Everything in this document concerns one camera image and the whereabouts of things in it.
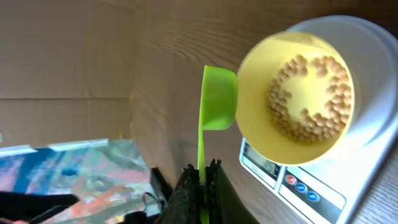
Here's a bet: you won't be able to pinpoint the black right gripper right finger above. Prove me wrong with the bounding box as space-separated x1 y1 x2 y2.
206 159 259 224

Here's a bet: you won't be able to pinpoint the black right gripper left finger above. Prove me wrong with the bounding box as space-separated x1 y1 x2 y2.
154 164 203 224

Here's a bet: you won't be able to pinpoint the green plastic measuring scoop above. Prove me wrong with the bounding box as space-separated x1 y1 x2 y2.
197 65 238 223

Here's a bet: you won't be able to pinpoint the soybeans in yellow bowl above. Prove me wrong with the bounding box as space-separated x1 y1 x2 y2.
267 55 353 144

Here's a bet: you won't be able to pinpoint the white digital kitchen scale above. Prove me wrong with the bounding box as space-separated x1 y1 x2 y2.
236 16 397 223

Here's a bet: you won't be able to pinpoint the yellow plastic bowl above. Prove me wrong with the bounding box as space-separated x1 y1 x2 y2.
236 31 355 166

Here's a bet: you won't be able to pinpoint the colourful foil bag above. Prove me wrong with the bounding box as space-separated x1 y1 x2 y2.
1 139 160 223

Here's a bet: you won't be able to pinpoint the brown cardboard panel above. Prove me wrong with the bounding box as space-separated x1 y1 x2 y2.
1 0 137 147

